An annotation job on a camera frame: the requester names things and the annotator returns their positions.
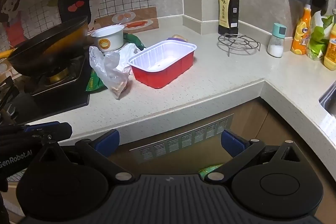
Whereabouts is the green and white bag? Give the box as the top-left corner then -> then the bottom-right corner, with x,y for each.
307,11 -> 335,60

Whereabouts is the orange detergent bottle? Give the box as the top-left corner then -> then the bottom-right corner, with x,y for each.
290,4 -> 312,55

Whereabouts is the yellow bottle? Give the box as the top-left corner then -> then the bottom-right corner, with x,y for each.
323,9 -> 336,71

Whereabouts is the white tissue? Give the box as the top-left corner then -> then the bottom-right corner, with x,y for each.
119,43 -> 142,73

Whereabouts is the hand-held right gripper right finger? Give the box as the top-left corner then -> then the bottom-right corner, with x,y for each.
204,129 -> 302,183

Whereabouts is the cabinet vent grille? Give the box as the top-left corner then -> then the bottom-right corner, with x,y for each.
130,114 -> 234,164

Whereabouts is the dark soy sauce bottle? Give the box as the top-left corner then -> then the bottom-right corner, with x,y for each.
218,0 -> 240,35

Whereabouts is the black wok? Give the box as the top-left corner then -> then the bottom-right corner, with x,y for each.
0,15 -> 88,77

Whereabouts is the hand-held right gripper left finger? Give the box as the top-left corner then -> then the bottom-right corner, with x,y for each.
34,129 -> 133,183

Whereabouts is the white paper bowl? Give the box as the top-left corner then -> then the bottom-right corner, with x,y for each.
91,25 -> 125,53

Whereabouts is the metal steaming rack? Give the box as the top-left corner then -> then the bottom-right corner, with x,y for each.
217,33 -> 261,57

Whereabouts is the steel sink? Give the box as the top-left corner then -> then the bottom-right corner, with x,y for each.
319,80 -> 336,118

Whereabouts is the green snack packet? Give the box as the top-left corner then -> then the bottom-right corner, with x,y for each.
86,69 -> 106,93
123,33 -> 146,50

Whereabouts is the black gas stove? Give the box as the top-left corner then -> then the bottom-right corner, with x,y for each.
0,53 -> 91,125

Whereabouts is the red plastic tray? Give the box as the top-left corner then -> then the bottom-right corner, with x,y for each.
127,40 -> 197,89

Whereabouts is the wooden cabinet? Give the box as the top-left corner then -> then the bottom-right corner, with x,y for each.
108,97 -> 336,224

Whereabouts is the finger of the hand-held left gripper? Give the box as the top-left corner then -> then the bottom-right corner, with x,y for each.
0,121 -> 73,146

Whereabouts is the clear plastic bag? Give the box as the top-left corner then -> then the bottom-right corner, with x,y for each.
89,46 -> 130,100

